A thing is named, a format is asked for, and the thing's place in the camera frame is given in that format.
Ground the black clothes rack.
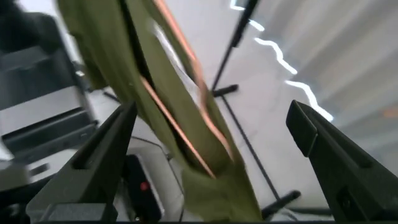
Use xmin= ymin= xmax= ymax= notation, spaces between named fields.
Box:
xmin=210 ymin=0 xmax=333 ymax=220

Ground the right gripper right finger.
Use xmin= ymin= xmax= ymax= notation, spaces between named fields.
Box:
xmin=285 ymin=100 xmax=398 ymax=223

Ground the black cable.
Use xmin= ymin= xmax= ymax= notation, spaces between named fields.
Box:
xmin=129 ymin=135 xmax=186 ymax=222

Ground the green long-sleeved shirt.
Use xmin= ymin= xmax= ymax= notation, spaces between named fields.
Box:
xmin=55 ymin=0 xmax=264 ymax=222

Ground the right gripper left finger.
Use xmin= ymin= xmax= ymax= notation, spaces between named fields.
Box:
xmin=26 ymin=100 xmax=138 ymax=223

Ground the white curtain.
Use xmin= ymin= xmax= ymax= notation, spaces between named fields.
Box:
xmin=231 ymin=0 xmax=398 ymax=178

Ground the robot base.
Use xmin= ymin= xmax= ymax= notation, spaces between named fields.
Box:
xmin=0 ymin=0 xmax=166 ymax=223

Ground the pink clothes hanger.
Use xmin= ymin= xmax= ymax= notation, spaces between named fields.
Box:
xmin=139 ymin=0 xmax=234 ymax=180

